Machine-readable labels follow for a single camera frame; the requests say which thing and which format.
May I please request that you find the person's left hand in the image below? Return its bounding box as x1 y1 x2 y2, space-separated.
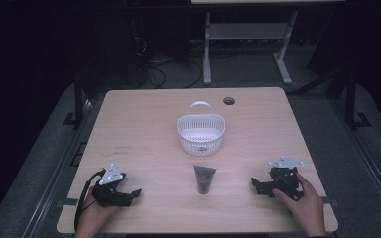
73 186 122 238

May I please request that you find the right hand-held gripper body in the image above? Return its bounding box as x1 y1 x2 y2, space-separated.
257 156 305 202

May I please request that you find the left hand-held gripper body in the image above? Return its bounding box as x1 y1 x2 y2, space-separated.
91 163 133 208

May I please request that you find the black cable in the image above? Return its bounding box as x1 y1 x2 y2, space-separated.
73 170 107 232

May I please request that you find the grey metal stand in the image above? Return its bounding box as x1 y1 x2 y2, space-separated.
202 10 299 86

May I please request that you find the black metal stand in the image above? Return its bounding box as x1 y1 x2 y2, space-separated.
343 73 372 130
63 70 90 127

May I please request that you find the white plastic basket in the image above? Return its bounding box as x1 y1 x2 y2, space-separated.
176 100 227 157

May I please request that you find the bundle of floor cables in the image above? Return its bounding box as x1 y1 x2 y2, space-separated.
132 36 204 89

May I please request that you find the person's right hand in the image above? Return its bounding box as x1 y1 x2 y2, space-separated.
272 173 327 238

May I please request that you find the dark grey tube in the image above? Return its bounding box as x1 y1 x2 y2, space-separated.
192 165 217 195

